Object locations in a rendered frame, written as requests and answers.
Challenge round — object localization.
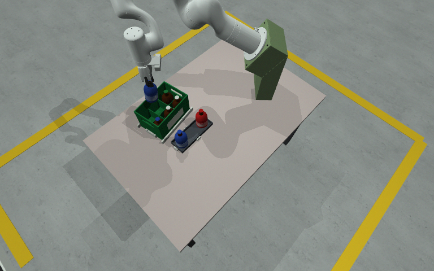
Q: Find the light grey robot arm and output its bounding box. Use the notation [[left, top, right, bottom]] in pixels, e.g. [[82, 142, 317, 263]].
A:
[[110, 0, 267, 71]]

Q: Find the brown bottle with blue cap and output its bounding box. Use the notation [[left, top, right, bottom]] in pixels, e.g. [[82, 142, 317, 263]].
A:
[[154, 117, 163, 126]]

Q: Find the blue-labeled bottle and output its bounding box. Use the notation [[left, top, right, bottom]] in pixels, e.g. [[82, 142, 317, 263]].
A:
[[175, 130, 188, 148], [144, 83, 158, 103]]

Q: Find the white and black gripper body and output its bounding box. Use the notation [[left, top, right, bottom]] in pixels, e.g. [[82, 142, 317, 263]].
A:
[[137, 65, 152, 82]]

